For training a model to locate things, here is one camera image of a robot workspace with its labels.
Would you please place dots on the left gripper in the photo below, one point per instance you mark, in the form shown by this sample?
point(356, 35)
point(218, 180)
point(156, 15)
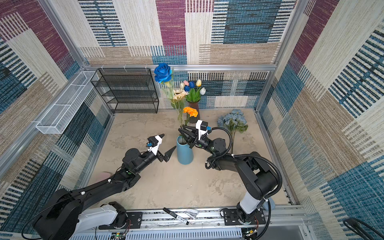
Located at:
point(166, 157)

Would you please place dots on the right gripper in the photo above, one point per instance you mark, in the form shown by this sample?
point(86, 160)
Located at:
point(191, 139)

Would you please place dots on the teal cylindrical vase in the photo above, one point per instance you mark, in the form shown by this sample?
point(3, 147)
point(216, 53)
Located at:
point(185, 154)

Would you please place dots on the orange marigold stem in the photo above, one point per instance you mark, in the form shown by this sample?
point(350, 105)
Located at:
point(190, 113)

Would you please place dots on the dark red glass vase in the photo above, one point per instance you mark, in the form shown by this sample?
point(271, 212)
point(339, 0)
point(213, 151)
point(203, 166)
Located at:
point(195, 106)

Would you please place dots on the cream sunflower stem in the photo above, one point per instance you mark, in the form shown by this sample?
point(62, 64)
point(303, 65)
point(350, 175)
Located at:
point(178, 102)

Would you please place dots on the pale blue hydrangea stem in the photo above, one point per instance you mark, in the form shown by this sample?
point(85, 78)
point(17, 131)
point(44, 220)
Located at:
point(234, 122)

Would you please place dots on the blue tulip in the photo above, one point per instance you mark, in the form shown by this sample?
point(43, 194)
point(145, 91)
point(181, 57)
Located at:
point(191, 86)

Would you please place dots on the yellow tulip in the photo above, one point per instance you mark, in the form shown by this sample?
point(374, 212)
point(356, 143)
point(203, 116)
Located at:
point(198, 82)

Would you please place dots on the dark blue rose stem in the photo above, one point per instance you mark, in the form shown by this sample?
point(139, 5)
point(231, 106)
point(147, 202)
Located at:
point(164, 76)

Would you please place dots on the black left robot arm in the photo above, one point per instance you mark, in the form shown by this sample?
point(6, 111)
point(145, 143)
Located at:
point(59, 218)

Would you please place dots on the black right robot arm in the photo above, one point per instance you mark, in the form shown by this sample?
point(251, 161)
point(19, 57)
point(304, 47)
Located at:
point(261, 178)

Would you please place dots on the black marker pen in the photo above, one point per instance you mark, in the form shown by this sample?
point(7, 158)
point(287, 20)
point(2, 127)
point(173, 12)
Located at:
point(175, 216)

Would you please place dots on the pink flat tray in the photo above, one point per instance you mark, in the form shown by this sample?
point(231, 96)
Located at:
point(103, 176)

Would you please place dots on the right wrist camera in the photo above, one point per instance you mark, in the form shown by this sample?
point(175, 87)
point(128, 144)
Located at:
point(202, 128)

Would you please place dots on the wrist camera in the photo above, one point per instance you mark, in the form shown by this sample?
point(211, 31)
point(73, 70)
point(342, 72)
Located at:
point(202, 128)
point(154, 143)

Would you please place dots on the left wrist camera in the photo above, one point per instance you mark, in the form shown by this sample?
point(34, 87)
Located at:
point(154, 143)

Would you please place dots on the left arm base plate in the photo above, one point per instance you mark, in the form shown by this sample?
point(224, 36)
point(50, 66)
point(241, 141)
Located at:
point(128, 220)

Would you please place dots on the black wire shelf rack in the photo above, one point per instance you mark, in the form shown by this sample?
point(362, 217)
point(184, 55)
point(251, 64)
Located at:
point(130, 90)

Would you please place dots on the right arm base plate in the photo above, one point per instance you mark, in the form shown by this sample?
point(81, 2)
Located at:
point(231, 218)

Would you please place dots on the white wire mesh basket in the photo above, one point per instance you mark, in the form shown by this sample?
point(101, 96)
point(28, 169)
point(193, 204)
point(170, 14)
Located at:
point(58, 117)

